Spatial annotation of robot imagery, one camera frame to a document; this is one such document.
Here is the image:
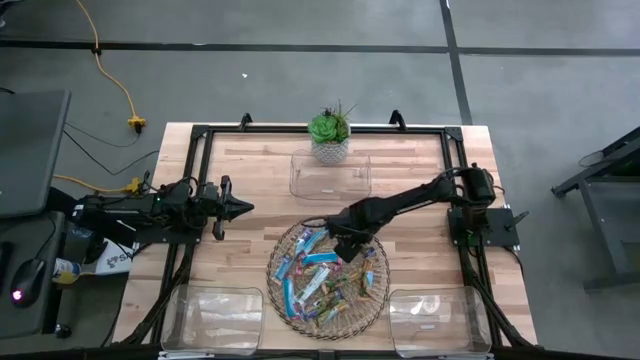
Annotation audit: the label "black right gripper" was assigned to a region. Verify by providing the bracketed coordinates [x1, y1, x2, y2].
[327, 207, 376, 264]

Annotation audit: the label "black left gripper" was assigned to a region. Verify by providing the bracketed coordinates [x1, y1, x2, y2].
[192, 174, 255, 242]

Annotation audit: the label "yellow green granola bar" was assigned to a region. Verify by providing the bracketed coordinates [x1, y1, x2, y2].
[322, 272, 357, 296]

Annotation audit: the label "round woven wicker basket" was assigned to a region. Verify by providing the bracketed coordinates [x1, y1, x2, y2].
[264, 217, 391, 341]

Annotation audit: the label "clear plastic bin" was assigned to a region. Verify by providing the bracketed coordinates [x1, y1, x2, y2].
[387, 285, 494, 359]
[288, 148, 373, 202]
[159, 284, 266, 357]

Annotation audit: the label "white triangle-patterned plant pot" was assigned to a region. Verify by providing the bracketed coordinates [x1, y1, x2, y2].
[310, 137, 350, 166]

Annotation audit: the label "green succulent plant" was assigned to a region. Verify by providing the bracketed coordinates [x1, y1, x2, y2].
[306, 99, 357, 146]

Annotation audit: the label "white printed bag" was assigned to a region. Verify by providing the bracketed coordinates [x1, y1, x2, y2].
[92, 239, 139, 276]

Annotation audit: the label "yellow-labelled bottle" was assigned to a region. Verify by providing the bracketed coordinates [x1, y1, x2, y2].
[52, 258, 82, 285]

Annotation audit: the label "grey computer monitor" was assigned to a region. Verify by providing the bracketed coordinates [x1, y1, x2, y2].
[0, 89, 72, 219]

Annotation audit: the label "black computer mouse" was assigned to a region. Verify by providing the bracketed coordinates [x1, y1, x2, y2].
[9, 258, 47, 307]

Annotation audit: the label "grey desk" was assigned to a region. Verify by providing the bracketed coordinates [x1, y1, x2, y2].
[0, 209, 66, 341]

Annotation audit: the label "black metal cart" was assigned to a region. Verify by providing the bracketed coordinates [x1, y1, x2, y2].
[551, 127, 640, 291]

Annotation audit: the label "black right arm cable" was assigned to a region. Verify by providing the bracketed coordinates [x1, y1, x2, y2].
[298, 214, 332, 230]

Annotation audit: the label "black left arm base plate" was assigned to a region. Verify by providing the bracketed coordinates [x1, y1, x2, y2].
[127, 219, 202, 246]

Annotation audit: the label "yellow extension cord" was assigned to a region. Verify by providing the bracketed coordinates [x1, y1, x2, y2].
[52, 173, 144, 196]
[74, 0, 147, 134]

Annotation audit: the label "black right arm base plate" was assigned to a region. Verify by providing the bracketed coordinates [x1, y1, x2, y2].
[447, 207, 530, 249]

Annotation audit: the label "black floor cable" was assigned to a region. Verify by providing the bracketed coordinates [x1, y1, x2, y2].
[62, 121, 161, 177]

